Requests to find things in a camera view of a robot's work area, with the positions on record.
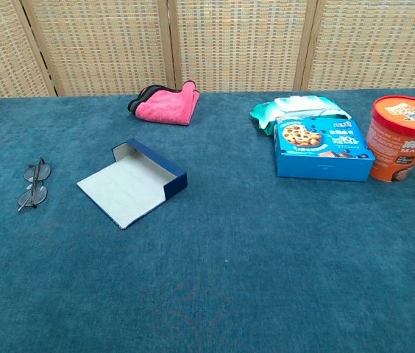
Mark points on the dark blue glasses case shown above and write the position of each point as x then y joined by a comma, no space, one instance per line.
126,187

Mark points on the black-framed eyeglasses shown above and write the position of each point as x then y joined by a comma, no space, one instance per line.
32,198

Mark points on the folded pink microfiber cloth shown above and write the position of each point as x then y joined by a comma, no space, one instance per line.
167,106

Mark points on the teal blue table cloth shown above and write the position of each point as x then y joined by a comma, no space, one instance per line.
229,257

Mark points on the green wet wipes pack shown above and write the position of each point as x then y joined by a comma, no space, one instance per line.
299,104

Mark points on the woven bamboo folding screen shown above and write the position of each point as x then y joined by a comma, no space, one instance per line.
229,44

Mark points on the orange instant noodle cup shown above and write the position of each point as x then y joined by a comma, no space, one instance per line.
395,147

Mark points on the blue cookie box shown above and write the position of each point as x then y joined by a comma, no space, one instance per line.
321,162

